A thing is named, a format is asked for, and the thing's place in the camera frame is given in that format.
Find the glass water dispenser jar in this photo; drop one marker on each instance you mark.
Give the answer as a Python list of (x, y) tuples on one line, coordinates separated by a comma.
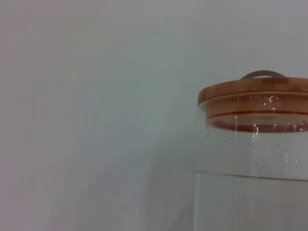
[(240, 204)]

